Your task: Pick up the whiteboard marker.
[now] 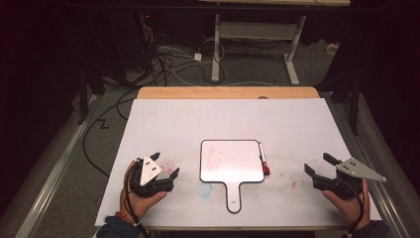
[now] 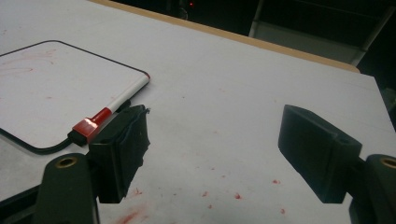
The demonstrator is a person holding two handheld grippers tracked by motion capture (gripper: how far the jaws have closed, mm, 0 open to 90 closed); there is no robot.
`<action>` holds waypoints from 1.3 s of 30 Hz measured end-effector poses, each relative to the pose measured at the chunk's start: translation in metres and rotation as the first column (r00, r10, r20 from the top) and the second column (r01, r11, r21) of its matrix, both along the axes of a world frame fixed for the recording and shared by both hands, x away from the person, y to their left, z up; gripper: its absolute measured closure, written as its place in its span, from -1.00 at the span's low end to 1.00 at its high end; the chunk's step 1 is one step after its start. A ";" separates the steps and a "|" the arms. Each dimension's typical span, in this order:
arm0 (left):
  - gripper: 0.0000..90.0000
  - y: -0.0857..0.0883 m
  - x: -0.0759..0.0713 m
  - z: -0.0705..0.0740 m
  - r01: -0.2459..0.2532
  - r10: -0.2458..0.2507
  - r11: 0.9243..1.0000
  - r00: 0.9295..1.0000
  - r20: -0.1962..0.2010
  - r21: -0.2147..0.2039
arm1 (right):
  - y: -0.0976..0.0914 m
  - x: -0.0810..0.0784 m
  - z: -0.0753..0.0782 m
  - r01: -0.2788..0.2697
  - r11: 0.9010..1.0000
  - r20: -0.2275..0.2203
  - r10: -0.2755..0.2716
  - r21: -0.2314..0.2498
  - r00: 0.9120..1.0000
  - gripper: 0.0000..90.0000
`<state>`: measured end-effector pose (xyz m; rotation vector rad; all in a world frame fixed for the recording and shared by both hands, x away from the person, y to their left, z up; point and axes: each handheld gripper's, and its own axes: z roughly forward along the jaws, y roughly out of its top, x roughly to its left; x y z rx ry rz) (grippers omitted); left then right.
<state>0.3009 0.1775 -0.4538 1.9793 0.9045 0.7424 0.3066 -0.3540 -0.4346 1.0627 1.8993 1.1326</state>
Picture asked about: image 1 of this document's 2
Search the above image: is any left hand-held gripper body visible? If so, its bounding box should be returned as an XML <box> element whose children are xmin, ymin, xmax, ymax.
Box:
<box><xmin>129</xmin><ymin>155</ymin><xmax>176</xmax><ymax>199</ymax></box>

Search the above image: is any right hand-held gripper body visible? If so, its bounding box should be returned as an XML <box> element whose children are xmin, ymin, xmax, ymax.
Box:
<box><xmin>312</xmin><ymin>157</ymin><xmax>387</xmax><ymax>201</ymax></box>

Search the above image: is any small whiteboard with handle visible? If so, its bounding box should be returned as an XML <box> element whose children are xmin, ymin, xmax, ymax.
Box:
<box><xmin>199</xmin><ymin>139</ymin><xmax>266</xmax><ymax>214</ymax></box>

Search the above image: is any person's left hand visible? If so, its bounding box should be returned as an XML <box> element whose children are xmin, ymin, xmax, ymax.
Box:
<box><xmin>119</xmin><ymin>161</ymin><xmax>168</xmax><ymax>222</ymax></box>

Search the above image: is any person's right hand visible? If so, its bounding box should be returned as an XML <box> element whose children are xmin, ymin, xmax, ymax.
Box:
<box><xmin>322</xmin><ymin>178</ymin><xmax>371</xmax><ymax>230</ymax></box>

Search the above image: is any black stand leg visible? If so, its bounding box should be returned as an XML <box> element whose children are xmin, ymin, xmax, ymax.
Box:
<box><xmin>330</xmin><ymin>75</ymin><xmax>362</xmax><ymax>137</ymax></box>
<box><xmin>77</xmin><ymin>63</ymin><xmax>107</xmax><ymax>126</ymax></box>

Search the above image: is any white table sheet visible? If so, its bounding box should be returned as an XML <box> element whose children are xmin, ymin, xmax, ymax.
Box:
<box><xmin>94</xmin><ymin>97</ymin><xmax>385</xmax><ymax>230</ymax></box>

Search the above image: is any wooden table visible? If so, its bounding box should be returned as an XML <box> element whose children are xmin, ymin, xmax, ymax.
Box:
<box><xmin>136</xmin><ymin>86</ymin><xmax>375</xmax><ymax>232</ymax></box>

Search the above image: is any small beige box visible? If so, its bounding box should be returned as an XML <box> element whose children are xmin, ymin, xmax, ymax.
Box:
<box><xmin>326</xmin><ymin>42</ymin><xmax>341</xmax><ymax>56</ymax></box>

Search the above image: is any white-legged desk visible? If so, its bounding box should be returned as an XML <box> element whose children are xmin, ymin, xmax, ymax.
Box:
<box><xmin>198</xmin><ymin>0</ymin><xmax>352</xmax><ymax>86</ymax></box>

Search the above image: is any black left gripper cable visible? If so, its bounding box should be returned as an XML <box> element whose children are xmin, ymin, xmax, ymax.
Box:
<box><xmin>124</xmin><ymin>163</ymin><xmax>150</xmax><ymax>238</ymax></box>

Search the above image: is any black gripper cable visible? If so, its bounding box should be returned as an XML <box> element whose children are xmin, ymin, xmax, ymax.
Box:
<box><xmin>341</xmin><ymin>182</ymin><xmax>367</xmax><ymax>237</ymax></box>
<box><xmin>124</xmin><ymin>163</ymin><xmax>150</xmax><ymax>238</ymax></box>

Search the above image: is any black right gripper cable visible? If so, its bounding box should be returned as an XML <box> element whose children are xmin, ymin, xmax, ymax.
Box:
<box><xmin>341</xmin><ymin>182</ymin><xmax>367</xmax><ymax>237</ymax></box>

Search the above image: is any metal floor rail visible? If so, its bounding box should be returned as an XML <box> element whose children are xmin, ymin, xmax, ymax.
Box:
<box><xmin>14</xmin><ymin>93</ymin><xmax>100</xmax><ymax>238</ymax></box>
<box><xmin>330</xmin><ymin>98</ymin><xmax>412</xmax><ymax>238</ymax></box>

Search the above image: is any long black floor cable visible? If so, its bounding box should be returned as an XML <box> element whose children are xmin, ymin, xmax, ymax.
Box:
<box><xmin>82</xmin><ymin>88</ymin><xmax>140</xmax><ymax>179</ymax></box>

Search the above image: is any tangle of floor cables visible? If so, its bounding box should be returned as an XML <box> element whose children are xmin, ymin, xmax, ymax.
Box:
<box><xmin>140</xmin><ymin>23</ymin><xmax>229</xmax><ymax>88</ymax></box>

